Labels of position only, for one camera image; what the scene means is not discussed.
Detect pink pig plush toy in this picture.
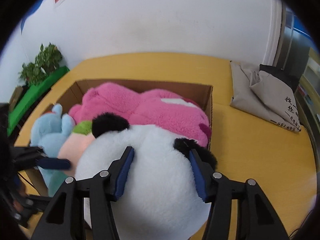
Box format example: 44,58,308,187
57,120,95,177

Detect light blue plush toy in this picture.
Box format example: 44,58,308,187
30,103,75,197

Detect white panda plush toy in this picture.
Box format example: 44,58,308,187
75,113,217,239

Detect pink plush bear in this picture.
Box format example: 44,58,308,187
68,82,212,147

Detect green cloth covered table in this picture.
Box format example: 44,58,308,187
7,66,69,136

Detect brown cardboard box tray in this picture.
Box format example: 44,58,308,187
43,78,214,151

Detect green potted plant small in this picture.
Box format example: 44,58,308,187
19,62,47,86

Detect green potted plant large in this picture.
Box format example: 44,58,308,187
35,43,63,75

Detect grey canvas tote bag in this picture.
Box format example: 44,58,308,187
230,61,301,132

